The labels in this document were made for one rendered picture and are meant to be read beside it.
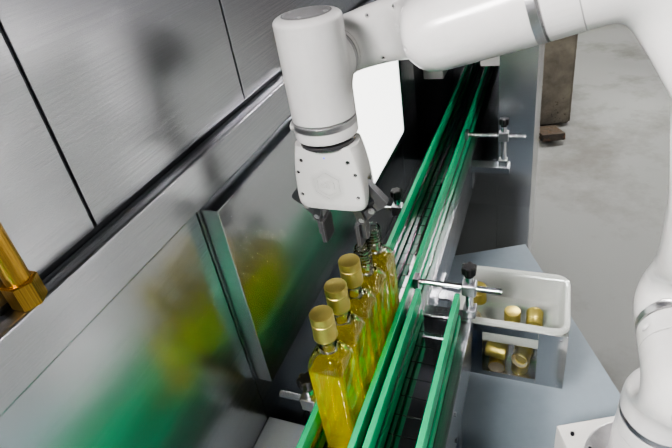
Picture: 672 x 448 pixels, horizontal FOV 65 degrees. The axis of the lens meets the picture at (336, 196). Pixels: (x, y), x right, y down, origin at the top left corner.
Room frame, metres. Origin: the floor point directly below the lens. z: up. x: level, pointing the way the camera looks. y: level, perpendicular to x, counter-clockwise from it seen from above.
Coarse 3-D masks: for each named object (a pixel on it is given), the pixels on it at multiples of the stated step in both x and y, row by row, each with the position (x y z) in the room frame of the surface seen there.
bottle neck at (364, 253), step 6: (354, 246) 0.70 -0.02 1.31; (360, 246) 0.70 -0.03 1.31; (366, 246) 0.70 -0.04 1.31; (354, 252) 0.69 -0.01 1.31; (360, 252) 0.68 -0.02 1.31; (366, 252) 0.68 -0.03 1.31; (360, 258) 0.68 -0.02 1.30; (366, 258) 0.68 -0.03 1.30; (366, 264) 0.68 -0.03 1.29; (372, 264) 0.69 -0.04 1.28; (366, 270) 0.68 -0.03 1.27; (372, 270) 0.68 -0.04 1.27
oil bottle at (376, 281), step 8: (376, 272) 0.69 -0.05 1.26; (384, 272) 0.70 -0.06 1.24; (368, 280) 0.67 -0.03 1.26; (376, 280) 0.67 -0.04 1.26; (384, 280) 0.69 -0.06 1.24; (368, 288) 0.66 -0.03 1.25; (376, 288) 0.66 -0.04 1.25; (384, 288) 0.69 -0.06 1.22; (376, 296) 0.66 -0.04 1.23; (384, 296) 0.68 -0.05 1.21; (384, 304) 0.68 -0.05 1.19; (384, 312) 0.67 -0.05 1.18; (384, 320) 0.67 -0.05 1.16; (384, 328) 0.66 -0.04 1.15; (384, 336) 0.66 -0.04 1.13; (384, 344) 0.66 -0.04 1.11
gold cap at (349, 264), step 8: (344, 256) 0.65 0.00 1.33; (352, 256) 0.65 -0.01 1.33; (344, 264) 0.63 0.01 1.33; (352, 264) 0.63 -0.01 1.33; (360, 264) 0.64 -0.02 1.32; (344, 272) 0.63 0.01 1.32; (352, 272) 0.62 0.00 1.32; (360, 272) 0.63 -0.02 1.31; (352, 280) 0.62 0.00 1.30; (360, 280) 0.63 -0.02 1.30; (352, 288) 0.62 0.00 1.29
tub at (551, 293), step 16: (480, 272) 0.92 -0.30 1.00; (496, 272) 0.91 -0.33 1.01; (512, 272) 0.90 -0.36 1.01; (528, 272) 0.89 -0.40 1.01; (512, 288) 0.89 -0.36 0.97; (528, 288) 0.88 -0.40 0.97; (544, 288) 0.86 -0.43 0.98; (560, 288) 0.84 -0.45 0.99; (496, 304) 0.88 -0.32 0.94; (512, 304) 0.87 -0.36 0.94; (528, 304) 0.86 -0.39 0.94; (544, 304) 0.85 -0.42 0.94; (560, 304) 0.83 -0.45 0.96; (480, 320) 0.77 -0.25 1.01; (496, 320) 0.76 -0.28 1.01; (544, 320) 0.80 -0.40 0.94; (560, 320) 0.77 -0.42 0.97
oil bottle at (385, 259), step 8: (384, 248) 0.74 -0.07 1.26; (376, 256) 0.73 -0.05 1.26; (384, 256) 0.73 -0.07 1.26; (392, 256) 0.74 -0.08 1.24; (376, 264) 0.72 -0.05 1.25; (384, 264) 0.72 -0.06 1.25; (392, 264) 0.74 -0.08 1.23; (392, 272) 0.73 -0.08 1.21; (392, 280) 0.73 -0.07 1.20; (392, 288) 0.72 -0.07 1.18; (392, 296) 0.72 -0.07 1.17; (392, 304) 0.71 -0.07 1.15; (392, 312) 0.71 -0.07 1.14; (392, 320) 0.71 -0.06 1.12
